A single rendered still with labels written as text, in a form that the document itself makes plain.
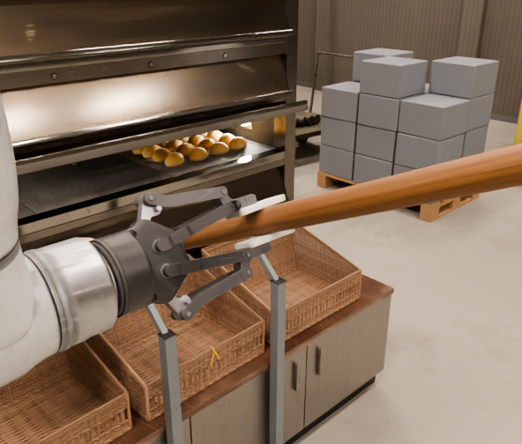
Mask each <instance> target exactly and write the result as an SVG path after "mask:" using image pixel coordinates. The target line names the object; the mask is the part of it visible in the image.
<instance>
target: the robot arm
mask: <svg viewBox="0 0 522 444"><path fill-rule="evenodd" d="M285 200H286V197H285V195H284V194H283V195H279V196H274V197H270V198H267V199H265V200H262V201H259V202H258V201H257V199H256V196H255V195H252V194H250V195H247V196H242V197H239V198H236V199H231V198H230V197H229V196H228V195H227V188H226V187H224V186H221V187H216V188H210V189H200V190H195V191H191V192H185V193H180V194H174V195H169V196H165V195H161V194H157V193H153V192H149V193H146V194H144V195H141V196H137V197H136V198H135V200H134V204H135V205H136V206H137V207H138V219H137V221H135V222H133V223H132V224H131V225H130V227H128V228H127V229H126V230H123V231H121V232H118V233H112V234H110V235H107V236H104V237H101V238H98V239H95V240H90V241H88V240H85V239H83V238H77V237H76V238H72V239H68V240H64V241H60V242H57V243H55V244H52V245H48V246H46V247H43V248H37V249H31V250H27V251H25V252H24V253H22V249H21V246H20V243H19V230H18V209H19V187H18V176H17V169H16V163H15V157H14V152H13V147H12V142H11V133H10V130H9V125H8V121H7V117H6V113H5V109H4V104H3V101H2V97H1V94H0V388H1V387H3V386H5V385H7V384H8V383H10V382H12V381H15V380H17V379H18V378H19V377H21V376H23V375H24V374H26V373H27V372H28V371H30V370H31V369H32V368H33V367H34V366H36V365H37V364H39V363H40V362H42V361H43V360H44V359H46V358H48V357H50V356H52V355H54V354H56V353H57V352H63V351H65V350H68V349H69V348H71V347H72V346H73V345H75V344H79V343H81V342H84V341H86V340H87V339H89V338H90V337H94V336H95V335H97V334H100V333H101V332H103V331H106V330H108V329H112V328H113V327H114V325H115V323H116V319H117V318H119V317H121V316H124V315H126V314H129V313H131V312H134V311H136V310H138V309H140V308H142V307H146V306H148V305H151V304H153V303H156V304H165V305H166V306H167V307H168V309H169V310H170V311H171V314H170V315H171V318H172V319H173V320H175V321H188V320H190V319H191V318H192V317H193V316H194V315H195V314H196V312H197V311H198V310H199V309H200V308H201V307H202V306H203V305H204V304H206V303H207V302H209V301H211V300H213V299H215V298H217V297H218V296H220V295H221V294H223V293H224V292H227V291H228V290H230V289H232V288H234V287H235V286H237V285H239V284H240V283H242V282H244V281H245V280H247V279H249V278H251V277H252V275H253V270H252V268H251V267H250V261H251V259H252V258H254V257H257V256H259V255H262V254H265V253H267V252H269V251H270V250H271V249H272V247H271V244H270V241H273V240H275V239H278V238H280V237H282V236H285V235H287V234H290V233H293V232H294V231H295V229H291V230H286V231H282V232H277V233H268V234H264V235H259V236H256V237H254V238H251V239H248V240H245V241H242V242H239V243H236V244H235V250H236V251H234V252H229V253H225V254H220V255H212V256H207V257H203V258H198V259H193V260H190V258H189V257H188V256H187V254H186V252H185V249H184V241H185V240H187V239H188V238H189V237H191V236H192V235H193V234H195V233H197V232H199V231H201V230H203V229H204V228H206V227H208V226H210V225H211V224H213V223H215V222H217V221H219V220H220V219H222V218H226V219H231V218H237V217H241V216H243V215H246V214H249V213H252V212H253V211H258V210H261V209H263V208H265V207H268V206H271V205H274V204H277V203H280V202H283V201H285ZM210 201H213V203H214V205H215V206H214V207H212V208H211V209H210V210H208V211H205V212H203V213H201V214H199V215H197V216H196V217H195V218H192V219H190V220H188V221H186V222H184V223H183V224H181V225H179V226H177V227H175V228H172V229H171V228H168V227H166V226H163V225H160V224H158V223H155V222H153V221H151V217H154V216H157V215H159V214H160V212H161V211H163V210H167V209H173V208H177V207H182V206H187V205H192V204H201V203H205V202H210ZM237 250H238V251H237ZM229 264H234V268H233V269H232V270H231V271H229V272H227V273H225V274H224V275H222V276H220V277H217V278H216V279H214V280H213V281H211V282H209V283H208V284H206V285H203V286H201V287H200V288H198V289H197V290H195V291H193V292H191V293H189V294H187V295H180V296H178V297H176V296H175V295H176V293H177V292H178V290H179V288H180V286H181V285H182V283H183V281H184V279H185V278H186V277H187V275H188V273H192V272H196V271H201V270H207V269H211V268H216V267H220V266H224V265H229Z"/></svg>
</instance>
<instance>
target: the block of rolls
mask: <svg viewBox="0 0 522 444"><path fill-rule="evenodd" d="M215 142H216V143H215ZM246 145H247V142H246V140H245V139H244V138H242V137H234V136H233V135H232V134H229V133H226V134H224V135H222V133H221V132H220V131H218V130H216V131H212V132H208V133H204V134H200V135H196V136H192V137H185V138H181V139H176V140H173V141H169V142H166V144H154V145H149V146H146V147H142V148H137V149H134V150H130V151H133V153H134V154H143V157H144V158H146V159H150V158H152V159H153V161H154V162H163V161H165V165H166V166H167V167H177V166H180V165H181V164H182V163H183V162H184V157H186V156H189V159H190V161H200V160H204V159H206V158H207V156H208V154H207V152H208V151H209V152H210V154H211V155H221V154H224V153H226V152H227V151H228V147H229V149H230V150H239V149H242V148H245V147H246ZM195 147H196V148H195Z"/></svg>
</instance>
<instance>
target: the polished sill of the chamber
mask: <svg viewBox="0 0 522 444"><path fill-rule="evenodd" d="M284 158H285V151H282V150H280V149H273V150H270V151H266V152H260V153H257V154H254V155H250V156H247V157H244V158H240V159H235V160H231V161H228V162H225V163H221V164H218V165H215V166H209V167H206V168H202V169H199V170H196V171H192V172H189V173H186V174H180V175H177V176H173V177H170V178H167V179H164V180H160V181H155V182H151V183H147V184H145V185H141V186H137V187H135V188H131V189H126V190H122V191H119V192H115V193H112V194H109V195H105V196H100V197H96V198H93V199H90V200H86V201H83V202H80V203H74V204H71V205H67V206H64V207H61V208H57V209H54V210H51V211H45V212H42V213H38V214H35V215H32V216H28V217H25V218H19V219H18V230H19V236H22V235H26V234H29V233H34V232H37V231H40V230H43V229H47V228H50V227H52V226H58V225H61V224H64V223H67V222H71V221H73V220H77V219H80V218H85V217H88V216H92V215H94V214H97V213H101V212H104V211H109V210H112V209H115V208H118V207H122V206H125V205H127V204H133V203H134V200H135V198H136V197H137V196H141V195H144V194H146V193H149V192H153V193H157V194H161V195H163V194H167V193H169V192H172V191H176V190H178V189H184V188H187V187H190V186H193V185H197V184H199V183H202V182H206V181H211V180H214V179H217V178H220V177H223V176H227V175H230V174H235V173H238V172H241V171H244V170H248V169H251V168H253V167H259V166H262V165H265V164H268V163H272V162H274V161H278V160H281V159H284Z"/></svg>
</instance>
